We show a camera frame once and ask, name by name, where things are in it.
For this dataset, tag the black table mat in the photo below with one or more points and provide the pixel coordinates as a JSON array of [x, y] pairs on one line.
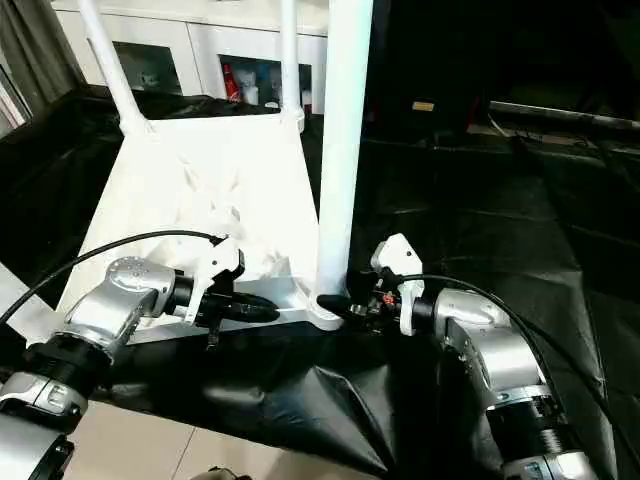
[[480, 220]]

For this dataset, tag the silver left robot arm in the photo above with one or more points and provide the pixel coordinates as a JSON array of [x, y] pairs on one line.
[[100, 320]]

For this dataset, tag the grey curtain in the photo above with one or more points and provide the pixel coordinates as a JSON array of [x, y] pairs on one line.
[[35, 50]]

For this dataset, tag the red bottle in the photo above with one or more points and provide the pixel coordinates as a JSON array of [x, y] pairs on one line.
[[230, 82]]

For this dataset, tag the white plastic table top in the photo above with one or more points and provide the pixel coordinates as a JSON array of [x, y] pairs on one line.
[[200, 190]]

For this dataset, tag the small yellow label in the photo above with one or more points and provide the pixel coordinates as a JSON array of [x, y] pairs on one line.
[[423, 105]]

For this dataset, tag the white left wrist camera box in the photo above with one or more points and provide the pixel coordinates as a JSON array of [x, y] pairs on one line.
[[215, 262]]

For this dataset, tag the white glass-door cabinet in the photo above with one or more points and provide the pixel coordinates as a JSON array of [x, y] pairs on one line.
[[200, 25]]

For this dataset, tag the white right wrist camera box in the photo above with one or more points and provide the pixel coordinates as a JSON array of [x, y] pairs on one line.
[[398, 270]]

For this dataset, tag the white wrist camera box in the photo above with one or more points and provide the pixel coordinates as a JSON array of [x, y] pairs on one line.
[[398, 270], [215, 262]]

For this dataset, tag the black fabric backdrop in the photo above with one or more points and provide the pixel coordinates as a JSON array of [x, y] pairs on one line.
[[510, 45]]

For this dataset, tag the silver metal rod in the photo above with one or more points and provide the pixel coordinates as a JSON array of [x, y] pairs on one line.
[[565, 113]]

